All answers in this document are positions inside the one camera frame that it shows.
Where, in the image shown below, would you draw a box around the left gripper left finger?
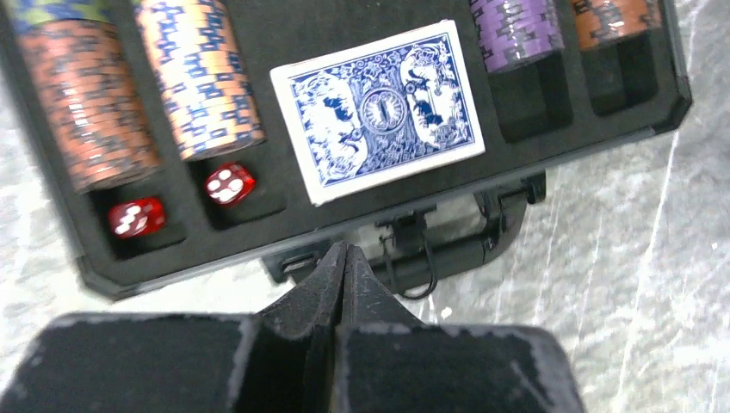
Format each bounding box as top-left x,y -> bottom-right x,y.
1,243 -> 347,412

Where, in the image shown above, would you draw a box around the orange chips slot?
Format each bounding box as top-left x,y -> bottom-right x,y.
570,0 -> 662,51
17,19 -> 161,193

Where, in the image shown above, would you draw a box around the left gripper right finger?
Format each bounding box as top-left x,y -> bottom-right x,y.
333,246 -> 585,412

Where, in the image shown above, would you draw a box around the blue playing card deck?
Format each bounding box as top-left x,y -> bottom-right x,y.
270,20 -> 485,206

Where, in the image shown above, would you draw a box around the orange chip stack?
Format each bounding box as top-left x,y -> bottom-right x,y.
133,0 -> 266,161

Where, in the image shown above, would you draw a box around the orange chips left slot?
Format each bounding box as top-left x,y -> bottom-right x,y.
17,19 -> 161,193

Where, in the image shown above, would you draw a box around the black poker set case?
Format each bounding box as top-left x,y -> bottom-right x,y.
1,1 -> 692,299

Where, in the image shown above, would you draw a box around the purple chips in case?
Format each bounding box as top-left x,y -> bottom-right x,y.
469,0 -> 565,73

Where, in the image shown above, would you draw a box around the orange chips right slot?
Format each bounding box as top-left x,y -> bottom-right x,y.
570,0 -> 662,51

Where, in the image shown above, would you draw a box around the blue yellow chips in case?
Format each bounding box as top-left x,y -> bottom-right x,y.
1,0 -> 113,34

